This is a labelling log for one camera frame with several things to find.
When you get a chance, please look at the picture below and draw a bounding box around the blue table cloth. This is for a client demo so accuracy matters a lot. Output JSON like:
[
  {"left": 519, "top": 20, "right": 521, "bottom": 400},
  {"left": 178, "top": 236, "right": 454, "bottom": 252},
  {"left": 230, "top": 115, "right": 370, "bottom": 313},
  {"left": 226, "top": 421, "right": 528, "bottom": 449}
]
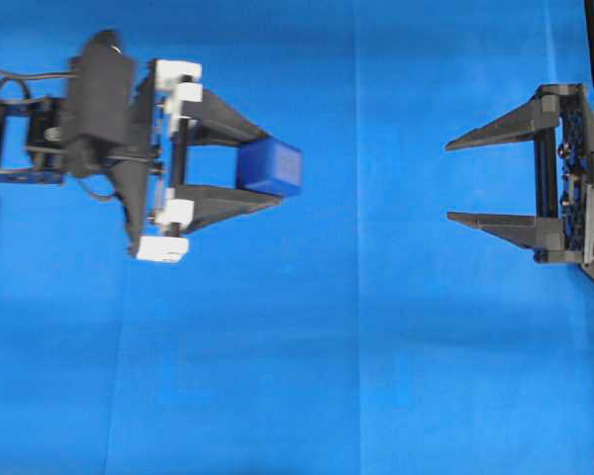
[{"left": 0, "top": 1, "right": 594, "bottom": 474}]

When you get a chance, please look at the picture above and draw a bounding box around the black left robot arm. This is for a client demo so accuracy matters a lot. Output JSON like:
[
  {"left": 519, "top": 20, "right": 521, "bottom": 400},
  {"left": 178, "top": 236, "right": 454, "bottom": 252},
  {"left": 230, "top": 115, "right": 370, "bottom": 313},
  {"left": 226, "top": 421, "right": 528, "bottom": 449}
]
[{"left": 0, "top": 47, "right": 295, "bottom": 262}]

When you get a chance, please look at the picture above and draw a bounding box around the blue block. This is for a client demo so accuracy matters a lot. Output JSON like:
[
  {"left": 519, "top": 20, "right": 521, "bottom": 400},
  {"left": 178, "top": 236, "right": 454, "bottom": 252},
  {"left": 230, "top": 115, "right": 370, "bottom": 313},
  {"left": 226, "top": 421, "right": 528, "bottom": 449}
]
[{"left": 236, "top": 138, "right": 303, "bottom": 198}]

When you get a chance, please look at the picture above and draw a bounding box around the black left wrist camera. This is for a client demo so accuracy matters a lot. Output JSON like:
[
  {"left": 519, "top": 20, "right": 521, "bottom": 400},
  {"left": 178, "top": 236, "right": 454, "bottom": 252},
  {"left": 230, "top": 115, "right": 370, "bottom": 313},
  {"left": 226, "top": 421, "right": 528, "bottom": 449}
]
[{"left": 60, "top": 30, "right": 134, "bottom": 178}]

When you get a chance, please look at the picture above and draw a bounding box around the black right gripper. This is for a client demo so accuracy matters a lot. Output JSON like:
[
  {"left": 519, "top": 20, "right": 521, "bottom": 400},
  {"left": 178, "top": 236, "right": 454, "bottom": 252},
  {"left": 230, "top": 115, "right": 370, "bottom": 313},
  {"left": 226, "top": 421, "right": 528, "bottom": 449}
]
[{"left": 445, "top": 84, "right": 594, "bottom": 282}]

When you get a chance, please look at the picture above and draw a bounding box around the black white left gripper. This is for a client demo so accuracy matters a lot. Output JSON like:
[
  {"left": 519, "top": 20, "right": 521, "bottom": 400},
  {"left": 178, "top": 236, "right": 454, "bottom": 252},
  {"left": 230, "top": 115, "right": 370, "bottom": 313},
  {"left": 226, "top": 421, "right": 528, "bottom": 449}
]
[{"left": 111, "top": 59, "right": 281, "bottom": 262}]

